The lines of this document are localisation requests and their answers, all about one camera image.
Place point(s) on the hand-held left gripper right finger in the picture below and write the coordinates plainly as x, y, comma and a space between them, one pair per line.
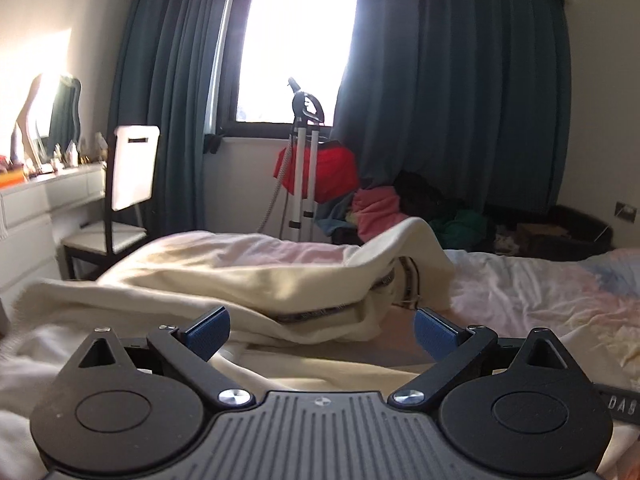
436, 332

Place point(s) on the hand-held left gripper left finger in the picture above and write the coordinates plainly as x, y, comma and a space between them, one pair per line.
207, 332

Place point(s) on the cream hooded sweatshirt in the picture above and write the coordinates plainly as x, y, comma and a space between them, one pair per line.
200, 280

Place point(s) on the bed with pastel sheet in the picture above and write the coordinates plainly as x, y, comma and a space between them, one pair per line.
540, 300

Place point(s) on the green cloth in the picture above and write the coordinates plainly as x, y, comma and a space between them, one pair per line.
467, 227

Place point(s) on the white patterned cloth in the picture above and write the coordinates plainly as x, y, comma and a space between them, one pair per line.
506, 242

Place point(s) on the black cloth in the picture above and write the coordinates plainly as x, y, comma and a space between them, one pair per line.
425, 192

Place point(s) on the cardboard box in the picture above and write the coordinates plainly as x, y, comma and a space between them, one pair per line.
542, 231

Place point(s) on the blue cloth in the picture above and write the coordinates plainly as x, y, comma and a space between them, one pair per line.
332, 215

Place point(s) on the black sofa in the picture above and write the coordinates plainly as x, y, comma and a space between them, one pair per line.
580, 237

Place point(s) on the white chair with black legs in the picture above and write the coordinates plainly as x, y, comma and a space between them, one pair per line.
132, 170

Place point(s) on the white garment steamer stand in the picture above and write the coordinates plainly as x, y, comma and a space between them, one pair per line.
302, 175

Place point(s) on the black curtain tieback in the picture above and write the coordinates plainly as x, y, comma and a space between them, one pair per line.
212, 142

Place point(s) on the red cloth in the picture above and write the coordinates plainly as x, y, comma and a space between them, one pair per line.
332, 170

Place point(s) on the white dresser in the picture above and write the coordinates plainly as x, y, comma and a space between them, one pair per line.
40, 215

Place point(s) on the group of small bottles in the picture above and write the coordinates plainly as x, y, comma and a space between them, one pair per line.
75, 152

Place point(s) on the orange box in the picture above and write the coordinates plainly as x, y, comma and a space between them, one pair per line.
11, 177

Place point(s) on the teal curtain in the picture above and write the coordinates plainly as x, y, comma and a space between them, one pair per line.
450, 75
165, 85

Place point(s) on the dresser mirror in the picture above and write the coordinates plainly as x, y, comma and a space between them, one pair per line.
52, 110

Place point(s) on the dark framed window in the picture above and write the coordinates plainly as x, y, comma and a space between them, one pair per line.
295, 40

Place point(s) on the dark wall socket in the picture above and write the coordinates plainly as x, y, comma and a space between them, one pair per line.
626, 211

